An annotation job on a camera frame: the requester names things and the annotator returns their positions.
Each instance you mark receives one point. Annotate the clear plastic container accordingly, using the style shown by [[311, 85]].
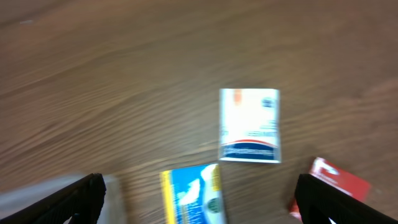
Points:
[[113, 210]]

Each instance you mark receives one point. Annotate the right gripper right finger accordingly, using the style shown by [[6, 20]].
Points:
[[320, 203]]

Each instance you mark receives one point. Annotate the red medicine box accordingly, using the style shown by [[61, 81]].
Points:
[[340, 179]]

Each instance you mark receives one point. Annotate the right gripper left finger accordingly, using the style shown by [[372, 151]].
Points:
[[78, 203]]

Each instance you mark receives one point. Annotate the white Hansaplast plaster box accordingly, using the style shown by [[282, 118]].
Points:
[[249, 125]]

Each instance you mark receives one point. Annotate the blue VapoDrops lozenge box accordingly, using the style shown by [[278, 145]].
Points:
[[192, 195]]

